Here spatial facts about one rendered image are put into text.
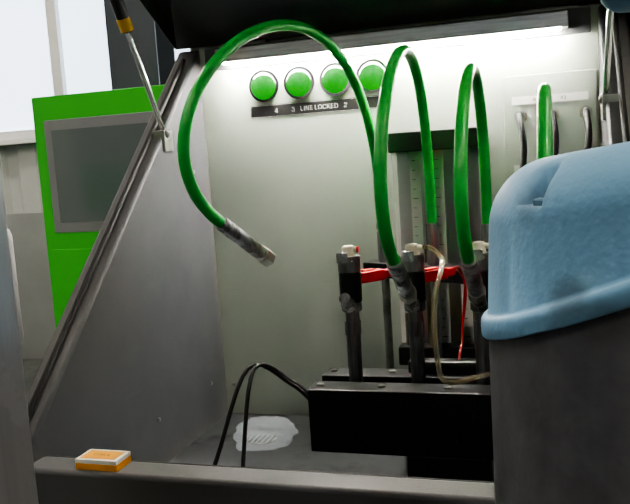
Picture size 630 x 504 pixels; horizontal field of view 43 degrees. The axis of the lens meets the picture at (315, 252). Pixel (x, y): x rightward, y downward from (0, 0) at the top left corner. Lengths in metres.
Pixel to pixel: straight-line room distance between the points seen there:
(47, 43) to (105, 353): 4.67
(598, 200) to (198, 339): 1.14
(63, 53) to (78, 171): 1.78
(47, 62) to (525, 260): 5.47
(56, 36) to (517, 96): 4.55
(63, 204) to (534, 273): 3.82
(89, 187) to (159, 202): 2.71
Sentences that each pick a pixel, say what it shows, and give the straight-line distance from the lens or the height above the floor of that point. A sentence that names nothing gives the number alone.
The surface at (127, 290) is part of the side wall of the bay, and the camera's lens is 1.11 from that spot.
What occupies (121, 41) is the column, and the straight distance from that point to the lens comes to 4.93.
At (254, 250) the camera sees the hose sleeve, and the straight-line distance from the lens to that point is 0.96.
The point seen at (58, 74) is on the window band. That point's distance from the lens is 5.53.
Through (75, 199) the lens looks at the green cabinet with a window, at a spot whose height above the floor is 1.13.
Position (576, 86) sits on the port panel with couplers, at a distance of 1.23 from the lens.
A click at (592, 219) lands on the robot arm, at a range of 0.19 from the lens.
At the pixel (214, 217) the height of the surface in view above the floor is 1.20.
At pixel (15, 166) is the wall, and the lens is 5.75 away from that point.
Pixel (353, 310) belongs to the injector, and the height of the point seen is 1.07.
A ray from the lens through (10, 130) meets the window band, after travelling 5.76.
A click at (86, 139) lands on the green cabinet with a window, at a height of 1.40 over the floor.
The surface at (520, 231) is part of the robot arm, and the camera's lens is 0.20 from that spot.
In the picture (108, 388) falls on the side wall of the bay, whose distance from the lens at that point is 1.08.
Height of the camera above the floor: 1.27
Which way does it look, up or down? 7 degrees down
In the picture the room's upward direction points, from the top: 4 degrees counter-clockwise
